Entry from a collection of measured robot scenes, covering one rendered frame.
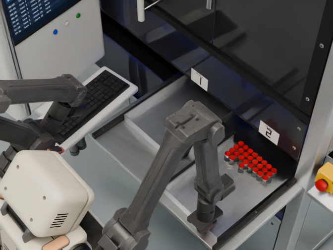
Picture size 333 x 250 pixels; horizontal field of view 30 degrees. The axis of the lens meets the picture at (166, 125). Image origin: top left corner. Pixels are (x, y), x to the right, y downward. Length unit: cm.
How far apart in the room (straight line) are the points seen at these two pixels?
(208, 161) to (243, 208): 51
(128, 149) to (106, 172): 103
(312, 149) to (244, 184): 29
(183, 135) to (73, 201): 35
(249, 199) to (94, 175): 131
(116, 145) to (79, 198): 69
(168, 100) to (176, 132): 97
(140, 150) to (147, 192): 74
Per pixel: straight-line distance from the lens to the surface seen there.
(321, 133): 197
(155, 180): 151
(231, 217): 211
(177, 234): 308
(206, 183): 175
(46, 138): 184
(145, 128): 232
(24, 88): 162
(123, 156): 225
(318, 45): 178
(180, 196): 214
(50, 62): 245
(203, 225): 196
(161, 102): 240
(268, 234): 260
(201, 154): 160
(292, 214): 237
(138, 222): 158
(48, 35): 237
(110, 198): 320
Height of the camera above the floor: 268
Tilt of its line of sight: 51 degrees down
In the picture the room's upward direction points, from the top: straight up
